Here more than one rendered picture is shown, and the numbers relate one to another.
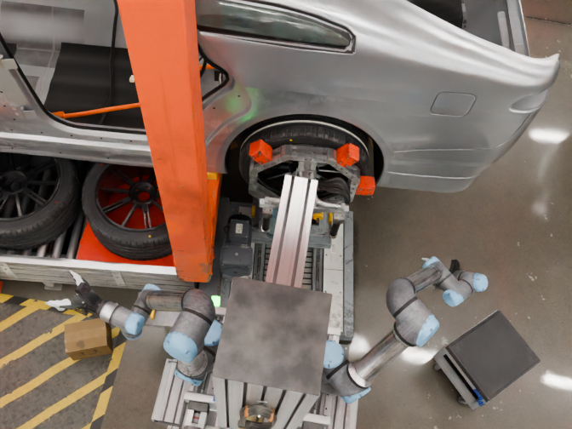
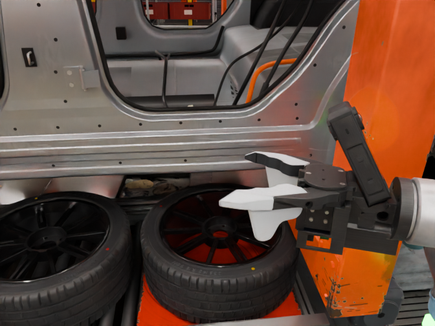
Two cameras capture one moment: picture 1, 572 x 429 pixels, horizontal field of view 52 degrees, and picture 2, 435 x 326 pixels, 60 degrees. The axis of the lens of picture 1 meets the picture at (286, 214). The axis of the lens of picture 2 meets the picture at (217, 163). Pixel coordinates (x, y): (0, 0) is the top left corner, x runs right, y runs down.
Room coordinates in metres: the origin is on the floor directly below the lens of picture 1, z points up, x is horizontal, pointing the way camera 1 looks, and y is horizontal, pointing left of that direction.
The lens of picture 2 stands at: (0.27, 0.82, 1.46)
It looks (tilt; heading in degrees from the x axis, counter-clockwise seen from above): 29 degrees down; 0
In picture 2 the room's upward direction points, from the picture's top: straight up
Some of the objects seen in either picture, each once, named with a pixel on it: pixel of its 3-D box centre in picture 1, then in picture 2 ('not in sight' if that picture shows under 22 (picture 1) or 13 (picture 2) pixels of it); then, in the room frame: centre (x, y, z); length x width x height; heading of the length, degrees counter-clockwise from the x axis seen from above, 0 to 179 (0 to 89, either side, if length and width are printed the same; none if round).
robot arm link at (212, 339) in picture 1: (208, 336); not in sight; (0.65, 0.23, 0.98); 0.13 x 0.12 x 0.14; 165
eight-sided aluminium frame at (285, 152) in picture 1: (302, 181); not in sight; (1.55, -0.06, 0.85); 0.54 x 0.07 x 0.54; 96
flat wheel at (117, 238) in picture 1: (145, 200); (220, 244); (1.52, 0.81, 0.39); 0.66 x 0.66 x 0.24
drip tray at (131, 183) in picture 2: not in sight; (155, 188); (2.54, 1.27, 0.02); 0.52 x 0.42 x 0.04; 90
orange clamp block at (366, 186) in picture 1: (364, 185); not in sight; (1.58, -0.37, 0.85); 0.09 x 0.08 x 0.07; 96
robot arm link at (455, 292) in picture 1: (454, 290); not in sight; (1.00, -0.76, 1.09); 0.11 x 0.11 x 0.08; 46
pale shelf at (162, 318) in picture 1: (178, 311); not in sight; (0.90, 0.46, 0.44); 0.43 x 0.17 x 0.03; 96
